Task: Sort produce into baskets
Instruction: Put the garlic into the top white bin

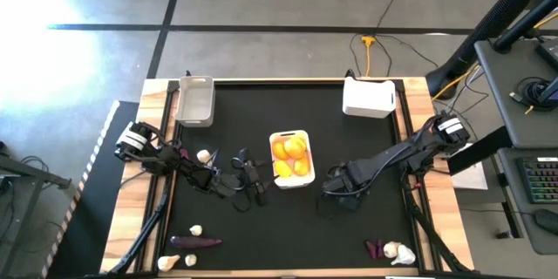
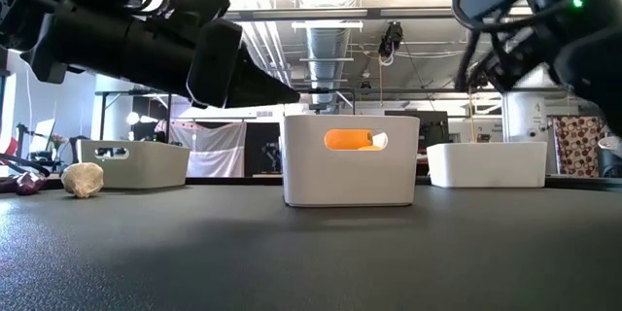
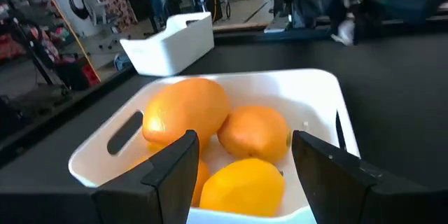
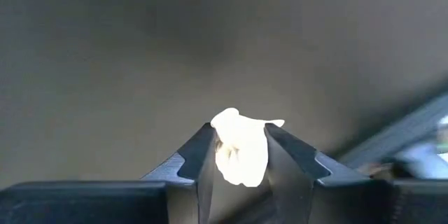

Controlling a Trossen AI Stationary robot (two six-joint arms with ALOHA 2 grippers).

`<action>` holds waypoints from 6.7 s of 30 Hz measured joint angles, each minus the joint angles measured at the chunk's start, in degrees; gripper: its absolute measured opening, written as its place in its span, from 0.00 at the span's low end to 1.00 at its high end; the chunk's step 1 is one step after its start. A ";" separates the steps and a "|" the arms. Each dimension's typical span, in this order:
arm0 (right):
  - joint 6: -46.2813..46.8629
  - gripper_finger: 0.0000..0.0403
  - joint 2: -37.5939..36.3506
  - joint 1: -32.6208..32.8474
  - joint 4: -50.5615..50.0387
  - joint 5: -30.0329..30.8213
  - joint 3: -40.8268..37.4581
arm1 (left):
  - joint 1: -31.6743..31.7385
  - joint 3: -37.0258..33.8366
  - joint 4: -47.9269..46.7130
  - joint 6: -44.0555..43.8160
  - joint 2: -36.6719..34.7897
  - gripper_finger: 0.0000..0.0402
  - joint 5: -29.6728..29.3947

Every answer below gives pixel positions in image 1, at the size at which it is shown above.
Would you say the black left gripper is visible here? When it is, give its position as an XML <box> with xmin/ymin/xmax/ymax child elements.
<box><xmin>238</xmin><ymin>147</ymin><xmax>270</xmax><ymax>208</ymax></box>

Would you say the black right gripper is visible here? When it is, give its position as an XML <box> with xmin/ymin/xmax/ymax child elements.
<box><xmin>321</xmin><ymin>160</ymin><xmax>371</xmax><ymax>213</ymax></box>

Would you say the yellow lemon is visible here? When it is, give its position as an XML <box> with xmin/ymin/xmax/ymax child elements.
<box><xmin>271</xmin><ymin>140</ymin><xmax>290</xmax><ymax>161</ymax></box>
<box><xmin>293</xmin><ymin>155</ymin><xmax>311</xmax><ymax>177</ymax></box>
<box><xmin>283</xmin><ymin>135</ymin><xmax>308</xmax><ymax>160</ymax></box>
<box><xmin>273</xmin><ymin>159</ymin><xmax>294</xmax><ymax>179</ymax></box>

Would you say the white plastic basket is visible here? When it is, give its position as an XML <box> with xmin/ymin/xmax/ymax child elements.
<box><xmin>342</xmin><ymin>76</ymin><xmax>398</xmax><ymax>119</ymax></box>
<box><xmin>174</xmin><ymin>75</ymin><xmax>216</xmax><ymax>129</ymax></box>
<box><xmin>269</xmin><ymin>129</ymin><xmax>316</xmax><ymax>190</ymax></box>

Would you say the long purple eggplant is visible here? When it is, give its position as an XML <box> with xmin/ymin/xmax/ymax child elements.
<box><xmin>169</xmin><ymin>235</ymin><xmax>224</xmax><ymax>251</ymax></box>

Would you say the white paper sheet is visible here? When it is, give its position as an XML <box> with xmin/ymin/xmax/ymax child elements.
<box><xmin>451</xmin><ymin>141</ymin><xmax>489</xmax><ymax>191</ymax></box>

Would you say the black desk leg bar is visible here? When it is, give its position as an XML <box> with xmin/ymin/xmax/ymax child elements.
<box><xmin>446</xmin><ymin>125</ymin><xmax>515</xmax><ymax>176</ymax></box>

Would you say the black floor mat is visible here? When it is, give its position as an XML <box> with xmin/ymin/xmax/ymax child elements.
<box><xmin>41</xmin><ymin>99</ymin><xmax>140</xmax><ymax>279</ymax></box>

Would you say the grey desk top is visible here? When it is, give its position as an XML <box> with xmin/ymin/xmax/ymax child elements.
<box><xmin>473</xmin><ymin>37</ymin><xmax>558</xmax><ymax>150</ymax></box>
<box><xmin>496</xmin><ymin>146</ymin><xmax>558</xmax><ymax>256</ymax></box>

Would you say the backlit black keyboard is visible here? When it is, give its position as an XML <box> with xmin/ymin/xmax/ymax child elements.
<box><xmin>516</xmin><ymin>155</ymin><xmax>558</xmax><ymax>205</ymax></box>

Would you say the black computer mouse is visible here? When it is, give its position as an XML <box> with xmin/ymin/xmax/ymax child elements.
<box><xmin>534</xmin><ymin>208</ymin><xmax>558</xmax><ymax>236</ymax></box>

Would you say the grey metal stand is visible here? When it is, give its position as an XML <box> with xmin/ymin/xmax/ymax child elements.
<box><xmin>0</xmin><ymin>139</ymin><xmax>73</xmax><ymax>279</ymax></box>

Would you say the black tower fan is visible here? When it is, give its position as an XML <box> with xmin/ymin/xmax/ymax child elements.
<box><xmin>425</xmin><ymin>0</ymin><xmax>558</xmax><ymax>100</ymax></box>

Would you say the black stand pole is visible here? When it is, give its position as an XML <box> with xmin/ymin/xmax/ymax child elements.
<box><xmin>491</xmin><ymin>0</ymin><xmax>558</xmax><ymax>53</ymax></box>

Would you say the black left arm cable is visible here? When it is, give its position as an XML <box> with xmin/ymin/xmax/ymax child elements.
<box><xmin>208</xmin><ymin>147</ymin><xmax>262</xmax><ymax>214</ymax></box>

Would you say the yellow power plug cable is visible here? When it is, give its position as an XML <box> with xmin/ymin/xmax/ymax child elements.
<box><xmin>360</xmin><ymin>34</ymin><xmax>377</xmax><ymax>78</ymax></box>

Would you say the black coiled cable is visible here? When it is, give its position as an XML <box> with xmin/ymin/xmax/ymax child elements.
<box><xmin>508</xmin><ymin>76</ymin><xmax>557</xmax><ymax>114</ymax></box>

